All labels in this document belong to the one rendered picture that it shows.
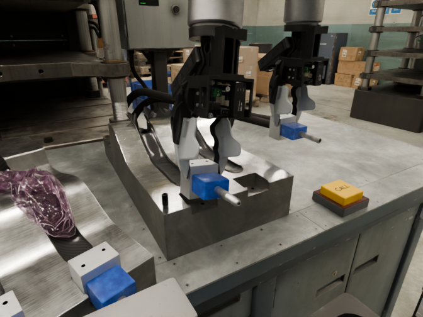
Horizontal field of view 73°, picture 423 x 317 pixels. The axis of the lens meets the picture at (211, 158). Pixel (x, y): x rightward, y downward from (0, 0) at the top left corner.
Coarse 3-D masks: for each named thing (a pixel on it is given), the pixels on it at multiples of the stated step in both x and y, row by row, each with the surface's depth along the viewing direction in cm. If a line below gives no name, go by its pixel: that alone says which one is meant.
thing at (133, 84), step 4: (144, 80) 457; (148, 80) 460; (132, 84) 437; (136, 84) 428; (148, 84) 463; (168, 84) 420; (132, 88) 441; (136, 88) 431; (140, 96) 428; (144, 96) 419
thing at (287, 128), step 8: (272, 120) 68; (280, 120) 65; (288, 120) 66; (272, 128) 68; (280, 128) 66; (288, 128) 64; (296, 128) 63; (304, 128) 64; (272, 136) 69; (280, 136) 67; (288, 136) 64; (296, 136) 64; (304, 136) 62; (312, 136) 61
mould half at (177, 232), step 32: (128, 128) 67; (160, 128) 69; (128, 160) 60; (256, 160) 61; (128, 192) 64; (160, 192) 48; (288, 192) 55; (160, 224) 45; (192, 224) 46; (224, 224) 49; (256, 224) 53
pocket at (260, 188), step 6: (252, 174) 55; (258, 174) 54; (234, 180) 53; (240, 180) 54; (246, 180) 54; (252, 180) 55; (258, 180) 55; (264, 180) 53; (246, 186) 55; (252, 186) 55; (258, 186) 55; (264, 186) 53; (252, 192) 53; (258, 192) 51
